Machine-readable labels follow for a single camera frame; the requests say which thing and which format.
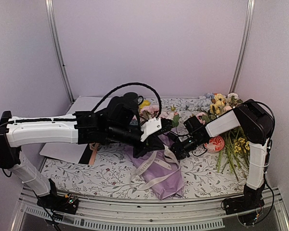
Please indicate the front aluminium rail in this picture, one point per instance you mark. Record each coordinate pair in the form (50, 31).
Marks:
(99, 213)

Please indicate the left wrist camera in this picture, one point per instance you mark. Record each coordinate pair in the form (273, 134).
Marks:
(155, 126)

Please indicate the pile of fake flowers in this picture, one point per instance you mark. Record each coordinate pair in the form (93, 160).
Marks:
(236, 151)

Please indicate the aluminium frame post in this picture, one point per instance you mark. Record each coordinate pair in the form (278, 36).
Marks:
(243, 45)
(57, 48)

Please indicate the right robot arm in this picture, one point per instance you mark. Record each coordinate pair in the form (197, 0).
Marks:
(257, 122)

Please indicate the white printed ribbon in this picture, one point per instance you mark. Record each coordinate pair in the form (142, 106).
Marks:
(154, 168)

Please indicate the yellow flower stem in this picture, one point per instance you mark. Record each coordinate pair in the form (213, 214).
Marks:
(144, 104)

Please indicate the left aluminium frame post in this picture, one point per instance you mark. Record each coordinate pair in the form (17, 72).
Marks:
(57, 48)

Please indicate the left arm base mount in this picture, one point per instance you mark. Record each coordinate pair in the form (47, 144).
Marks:
(66, 204)

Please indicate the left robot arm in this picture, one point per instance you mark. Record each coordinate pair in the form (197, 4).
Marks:
(15, 132)

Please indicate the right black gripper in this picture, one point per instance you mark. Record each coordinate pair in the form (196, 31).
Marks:
(181, 153)

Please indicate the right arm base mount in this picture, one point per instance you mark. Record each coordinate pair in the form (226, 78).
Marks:
(248, 201)

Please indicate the right aluminium frame post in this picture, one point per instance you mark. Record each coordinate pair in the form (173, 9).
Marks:
(243, 45)

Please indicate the pink wrapping paper sheet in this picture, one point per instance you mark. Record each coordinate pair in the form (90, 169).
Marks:
(159, 178)

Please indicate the red patterned bowl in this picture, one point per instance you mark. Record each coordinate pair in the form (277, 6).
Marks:
(215, 144)

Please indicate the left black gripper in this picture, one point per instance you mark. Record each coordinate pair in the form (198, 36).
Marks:
(153, 143)

